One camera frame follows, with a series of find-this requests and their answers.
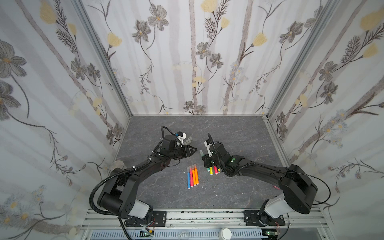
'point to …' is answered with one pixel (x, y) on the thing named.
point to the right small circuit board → (271, 233)
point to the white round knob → (225, 234)
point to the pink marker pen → (191, 177)
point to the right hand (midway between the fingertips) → (199, 154)
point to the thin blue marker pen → (188, 178)
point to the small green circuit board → (143, 234)
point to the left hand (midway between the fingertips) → (193, 146)
